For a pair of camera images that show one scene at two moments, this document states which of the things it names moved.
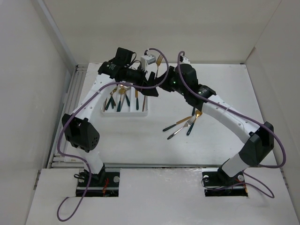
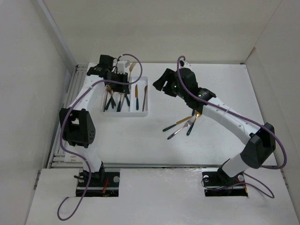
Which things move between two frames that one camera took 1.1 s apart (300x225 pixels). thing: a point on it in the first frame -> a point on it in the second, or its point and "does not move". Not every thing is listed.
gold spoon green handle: x=121 y=91 does not move
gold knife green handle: x=137 y=99 does not move
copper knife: x=143 y=102 does not move
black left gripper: x=143 y=80 -> x=123 y=88
